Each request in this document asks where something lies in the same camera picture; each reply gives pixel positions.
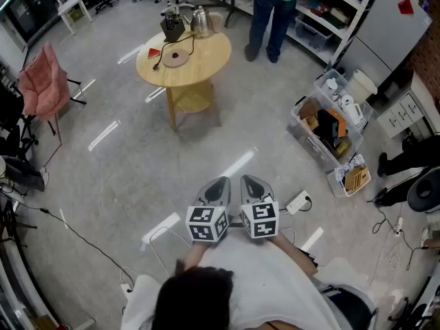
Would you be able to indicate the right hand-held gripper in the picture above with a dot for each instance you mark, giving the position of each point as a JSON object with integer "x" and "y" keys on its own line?
{"x": 261, "y": 218}

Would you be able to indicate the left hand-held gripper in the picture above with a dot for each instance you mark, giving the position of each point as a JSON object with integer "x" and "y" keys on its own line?
{"x": 203, "y": 225}

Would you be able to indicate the stainless steel kettle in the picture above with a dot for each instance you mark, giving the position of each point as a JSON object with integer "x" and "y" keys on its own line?
{"x": 201, "y": 22}

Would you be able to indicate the person's left forearm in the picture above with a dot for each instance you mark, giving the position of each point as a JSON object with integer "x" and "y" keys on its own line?
{"x": 196, "y": 253}

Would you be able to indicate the person's right forearm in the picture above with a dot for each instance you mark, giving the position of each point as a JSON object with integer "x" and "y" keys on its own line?
{"x": 288, "y": 247}

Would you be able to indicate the white plastic jug with handle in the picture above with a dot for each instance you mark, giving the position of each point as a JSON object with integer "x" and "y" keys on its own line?
{"x": 352, "y": 110}

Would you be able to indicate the clear bin of brown boxes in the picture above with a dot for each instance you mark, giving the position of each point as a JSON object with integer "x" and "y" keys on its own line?
{"x": 309, "y": 143}

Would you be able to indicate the white plastic basket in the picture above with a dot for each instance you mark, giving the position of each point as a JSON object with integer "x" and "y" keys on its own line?
{"x": 338, "y": 186}

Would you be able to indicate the person's white shirt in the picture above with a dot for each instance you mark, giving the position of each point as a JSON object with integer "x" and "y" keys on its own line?
{"x": 268, "y": 287}

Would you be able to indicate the wooden slotted box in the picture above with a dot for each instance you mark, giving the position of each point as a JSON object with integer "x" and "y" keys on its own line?
{"x": 357, "y": 179}

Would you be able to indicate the round wooden table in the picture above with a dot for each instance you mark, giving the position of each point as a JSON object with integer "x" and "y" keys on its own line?
{"x": 199, "y": 67}

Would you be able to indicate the white round appliance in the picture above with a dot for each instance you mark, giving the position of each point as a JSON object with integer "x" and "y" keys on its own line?
{"x": 331, "y": 86}

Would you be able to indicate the cream plastic bucket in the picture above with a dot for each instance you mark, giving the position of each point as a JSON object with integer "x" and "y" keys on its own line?
{"x": 361, "y": 86}

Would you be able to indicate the red watermelon slice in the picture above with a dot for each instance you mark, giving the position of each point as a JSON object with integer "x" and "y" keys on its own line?
{"x": 153, "y": 53}

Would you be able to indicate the brown remote holder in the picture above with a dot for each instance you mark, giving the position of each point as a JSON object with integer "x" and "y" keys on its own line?
{"x": 175, "y": 33}

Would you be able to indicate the white drawer cabinet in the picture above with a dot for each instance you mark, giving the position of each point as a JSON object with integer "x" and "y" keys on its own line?
{"x": 402, "y": 112}

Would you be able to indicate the clear lidded storage box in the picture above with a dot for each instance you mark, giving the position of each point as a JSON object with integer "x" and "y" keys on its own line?
{"x": 313, "y": 33}

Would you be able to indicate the grey oval shell device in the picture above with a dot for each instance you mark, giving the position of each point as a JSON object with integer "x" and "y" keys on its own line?
{"x": 424, "y": 189}

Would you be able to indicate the black remote control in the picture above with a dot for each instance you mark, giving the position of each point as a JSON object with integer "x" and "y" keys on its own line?
{"x": 169, "y": 21}

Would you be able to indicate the gold smartphone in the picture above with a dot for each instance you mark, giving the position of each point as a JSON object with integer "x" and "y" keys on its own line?
{"x": 175, "y": 16}

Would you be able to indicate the pink folding chair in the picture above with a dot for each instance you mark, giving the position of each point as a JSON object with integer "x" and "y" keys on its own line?
{"x": 41, "y": 81}

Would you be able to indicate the white metal shelf unit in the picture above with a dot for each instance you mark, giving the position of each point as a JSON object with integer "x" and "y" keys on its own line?
{"x": 357, "y": 9}

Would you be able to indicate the grey metal cabinet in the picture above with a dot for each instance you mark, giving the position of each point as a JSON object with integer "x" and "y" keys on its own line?
{"x": 388, "y": 29}

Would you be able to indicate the black swivel chair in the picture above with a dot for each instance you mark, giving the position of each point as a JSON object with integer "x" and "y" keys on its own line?
{"x": 12, "y": 122}

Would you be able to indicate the green crate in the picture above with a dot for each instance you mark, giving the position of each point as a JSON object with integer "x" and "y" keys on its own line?
{"x": 75, "y": 14}

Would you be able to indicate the red diamond sticker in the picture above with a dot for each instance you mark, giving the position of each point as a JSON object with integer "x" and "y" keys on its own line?
{"x": 405, "y": 7}

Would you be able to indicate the small white table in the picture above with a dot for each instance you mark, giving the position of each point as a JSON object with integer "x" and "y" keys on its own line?
{"x": 70, "y": 3}

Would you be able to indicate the black double door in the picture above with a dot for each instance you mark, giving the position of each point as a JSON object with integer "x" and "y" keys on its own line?
{"x": 31, "y": 9}

